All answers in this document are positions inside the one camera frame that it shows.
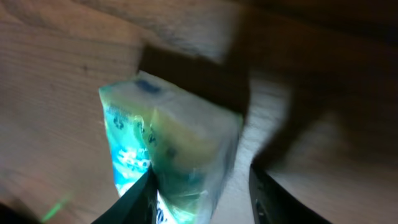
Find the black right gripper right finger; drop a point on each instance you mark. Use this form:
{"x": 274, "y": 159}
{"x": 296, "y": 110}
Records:
{"x": 272, "y": 204}

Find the teal small snack packet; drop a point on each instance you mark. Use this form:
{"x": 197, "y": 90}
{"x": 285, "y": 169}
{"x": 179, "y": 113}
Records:
{"x": 187, "y": 143}

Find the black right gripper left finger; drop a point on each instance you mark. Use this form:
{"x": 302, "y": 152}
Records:
{"x": 137, "y": 206}

